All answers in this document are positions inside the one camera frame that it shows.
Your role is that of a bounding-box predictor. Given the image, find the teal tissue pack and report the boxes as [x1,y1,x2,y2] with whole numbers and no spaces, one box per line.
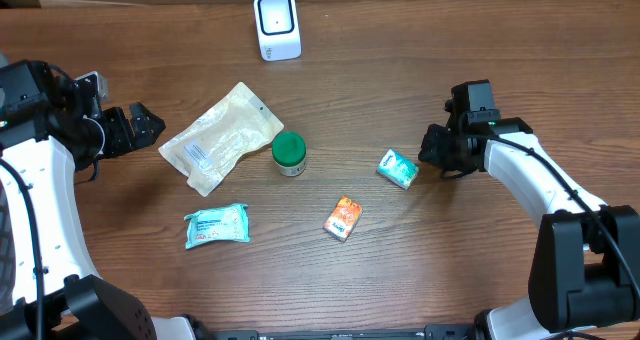
[377,149,419,190]

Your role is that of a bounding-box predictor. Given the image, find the orange tissue pack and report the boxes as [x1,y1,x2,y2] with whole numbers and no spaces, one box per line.
[323,196,363,242]

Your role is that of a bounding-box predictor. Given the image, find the white barcode scanner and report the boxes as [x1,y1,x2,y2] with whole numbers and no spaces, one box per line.
[253,0,302,62]

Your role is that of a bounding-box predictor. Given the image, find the beige pouch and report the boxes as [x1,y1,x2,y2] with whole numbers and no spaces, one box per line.
[159,82,284,197]

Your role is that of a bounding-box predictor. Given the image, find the green lid jar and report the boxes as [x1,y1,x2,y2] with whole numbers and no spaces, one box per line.
[272,132,307,177]

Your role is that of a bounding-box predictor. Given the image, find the grey plastic mesh basket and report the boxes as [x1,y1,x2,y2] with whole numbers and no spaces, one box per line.
[0,190,15,314]

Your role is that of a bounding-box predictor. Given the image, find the light blue wipes pack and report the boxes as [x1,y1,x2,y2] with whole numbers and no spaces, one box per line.
[184,203,250,250]

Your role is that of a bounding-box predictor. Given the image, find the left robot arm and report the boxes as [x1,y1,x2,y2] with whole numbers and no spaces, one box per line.
[1,60,211,340]

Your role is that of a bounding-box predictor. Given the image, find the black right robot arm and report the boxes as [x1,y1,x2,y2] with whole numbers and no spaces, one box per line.
[418,80,639,339]

